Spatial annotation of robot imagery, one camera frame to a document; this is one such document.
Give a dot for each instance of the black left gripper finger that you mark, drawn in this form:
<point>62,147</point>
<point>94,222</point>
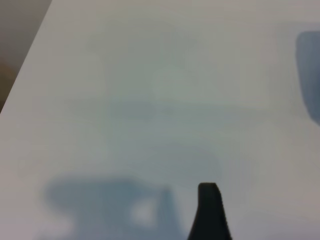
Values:
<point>211,215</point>

